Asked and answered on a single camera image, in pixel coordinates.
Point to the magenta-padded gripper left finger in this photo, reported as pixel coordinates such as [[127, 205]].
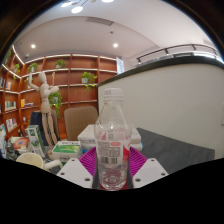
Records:
[[73, 170]]

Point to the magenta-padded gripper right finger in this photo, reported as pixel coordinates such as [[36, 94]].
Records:
[[151, 170]]

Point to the clear plastic water bottle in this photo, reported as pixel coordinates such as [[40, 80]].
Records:
[[112, 133]]

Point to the green-white flat box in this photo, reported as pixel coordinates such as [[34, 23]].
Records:
[[66, 149]]

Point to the cream mug with red print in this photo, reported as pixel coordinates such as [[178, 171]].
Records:
[[31, 160]]

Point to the green-white drink carton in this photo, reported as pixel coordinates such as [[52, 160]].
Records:
[[35, 140]]

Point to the tan upholstered chair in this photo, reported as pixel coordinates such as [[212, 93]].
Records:
[[80, 120]]

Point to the stack of dark books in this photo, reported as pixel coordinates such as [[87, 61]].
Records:
[[20, 143]]

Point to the dark blue chair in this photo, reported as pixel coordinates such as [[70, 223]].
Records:
[[35, 120]]

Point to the wooden artist mannequin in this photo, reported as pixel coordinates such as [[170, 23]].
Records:
[[45, 100]]

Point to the brown wooden shelf unit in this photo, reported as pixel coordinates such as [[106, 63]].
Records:
[[73, 76]]

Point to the recessed ceiling spotlight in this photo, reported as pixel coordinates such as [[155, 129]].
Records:
[[115, 45], [33, 46]]

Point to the ceiling air vent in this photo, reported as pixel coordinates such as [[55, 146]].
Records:
[[100, 21]]

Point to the round-bulb ceiling chandelier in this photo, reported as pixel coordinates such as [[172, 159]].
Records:
[[77, 8]]

